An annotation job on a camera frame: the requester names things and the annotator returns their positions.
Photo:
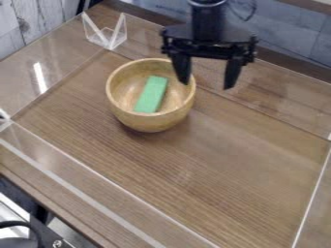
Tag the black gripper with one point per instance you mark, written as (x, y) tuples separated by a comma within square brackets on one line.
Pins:
[(209, 37)]

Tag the green rectangular block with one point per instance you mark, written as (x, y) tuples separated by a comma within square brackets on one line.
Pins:
[(151, 97)]

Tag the wooden bowl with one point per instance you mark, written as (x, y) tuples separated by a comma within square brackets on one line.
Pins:
[(125, 87)]

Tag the clear acrylic corner bracket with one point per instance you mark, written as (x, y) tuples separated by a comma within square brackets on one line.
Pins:
[(107, 38)]

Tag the black metal table bracket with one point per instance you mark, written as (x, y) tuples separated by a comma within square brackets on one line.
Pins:
[(52, 240)]

